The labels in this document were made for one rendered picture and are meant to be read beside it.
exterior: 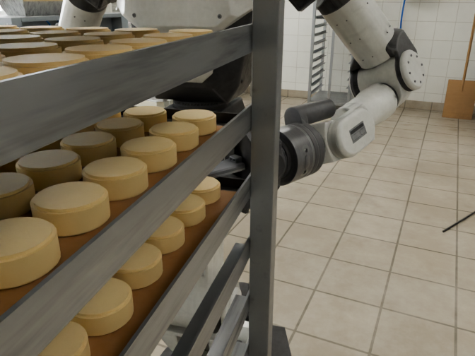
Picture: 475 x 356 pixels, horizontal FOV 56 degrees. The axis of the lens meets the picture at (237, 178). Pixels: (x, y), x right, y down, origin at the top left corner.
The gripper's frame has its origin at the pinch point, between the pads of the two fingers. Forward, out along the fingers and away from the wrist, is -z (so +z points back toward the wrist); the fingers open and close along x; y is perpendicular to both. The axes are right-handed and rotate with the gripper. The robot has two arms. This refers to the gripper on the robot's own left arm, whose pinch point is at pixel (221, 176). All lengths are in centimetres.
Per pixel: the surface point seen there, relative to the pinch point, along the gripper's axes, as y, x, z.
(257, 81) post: 6.6, 13.8, -0.1
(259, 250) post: 7.2, -8.5, 0.3
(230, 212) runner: 10.2, 1.0, -7.8
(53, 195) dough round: 13.8, 10.4, -27.2
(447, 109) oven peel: -149, -95, 470
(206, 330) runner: 14.4, -8.1, -15.0
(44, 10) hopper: -198, 16, 58
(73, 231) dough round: 16.7, 8.9, -27.4
